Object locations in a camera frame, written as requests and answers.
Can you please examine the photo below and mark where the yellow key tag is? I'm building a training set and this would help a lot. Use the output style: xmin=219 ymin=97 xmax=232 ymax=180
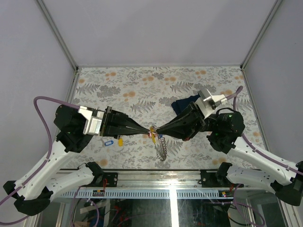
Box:
xmin=118 ymin=138 xmax=124 ymax=147

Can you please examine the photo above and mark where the slotted grey cable duct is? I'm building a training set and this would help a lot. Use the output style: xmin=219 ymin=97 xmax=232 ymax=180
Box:
xmin=61 ymin=188 xmax=221 ymax=199

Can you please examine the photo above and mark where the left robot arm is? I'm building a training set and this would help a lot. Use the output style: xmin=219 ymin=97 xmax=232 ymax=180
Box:
xmin=3 ymin=105 xmax=149 ymax=216

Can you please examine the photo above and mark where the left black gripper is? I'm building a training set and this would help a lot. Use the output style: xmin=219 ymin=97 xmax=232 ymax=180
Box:
xmin=93 ymin=105 xmax=152 ymax=140

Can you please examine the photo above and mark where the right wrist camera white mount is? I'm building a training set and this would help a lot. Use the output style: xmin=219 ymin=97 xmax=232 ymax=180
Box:
xmin=195 ymin=88 xmax=227 ymax=119

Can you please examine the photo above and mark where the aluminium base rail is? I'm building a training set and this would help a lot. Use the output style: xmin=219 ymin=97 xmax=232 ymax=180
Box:
xmin=55 ymin=169 xmax=240 ymax=189

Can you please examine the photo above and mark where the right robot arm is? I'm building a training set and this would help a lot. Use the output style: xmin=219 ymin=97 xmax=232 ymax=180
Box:
xmin=156 ymin=102 xmax=303 ymax=206

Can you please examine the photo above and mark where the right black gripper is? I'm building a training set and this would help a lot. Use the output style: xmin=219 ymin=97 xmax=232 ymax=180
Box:
xmin=157 ymin=101 xmax=218 ymax=141

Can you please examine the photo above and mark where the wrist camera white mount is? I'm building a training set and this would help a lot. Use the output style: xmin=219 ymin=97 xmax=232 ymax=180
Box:
xmin=195 ymin=88 xmax=227 ymax=119
xmin=78 ymin=106 xmax=105 ymax=136

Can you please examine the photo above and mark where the metal keyring with yellow handle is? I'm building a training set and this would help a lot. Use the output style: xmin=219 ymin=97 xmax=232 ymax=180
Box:
xmin=149 ymin=126 xmax=167 ymax=162

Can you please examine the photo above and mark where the blue key tag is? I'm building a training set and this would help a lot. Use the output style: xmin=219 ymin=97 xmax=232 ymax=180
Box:
xmin=101 ymin=140 xmax=114 ymax=147

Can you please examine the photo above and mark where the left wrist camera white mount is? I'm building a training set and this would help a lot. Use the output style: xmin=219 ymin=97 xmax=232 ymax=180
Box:
xmin=78 ymin=106 xmax=105 ymax=136

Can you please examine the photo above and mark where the dark blue folded cloth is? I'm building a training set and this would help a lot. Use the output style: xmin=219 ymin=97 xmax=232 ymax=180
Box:
xmin=171 ymin=95 xmax=200 ymax=115

